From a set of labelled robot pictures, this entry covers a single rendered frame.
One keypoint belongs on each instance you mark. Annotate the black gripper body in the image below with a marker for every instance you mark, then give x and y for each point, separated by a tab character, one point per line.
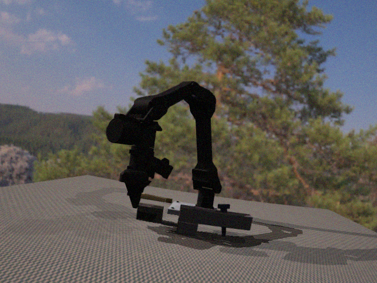
135	172

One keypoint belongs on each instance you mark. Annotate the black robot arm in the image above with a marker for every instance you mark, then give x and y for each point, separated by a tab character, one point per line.
137	128

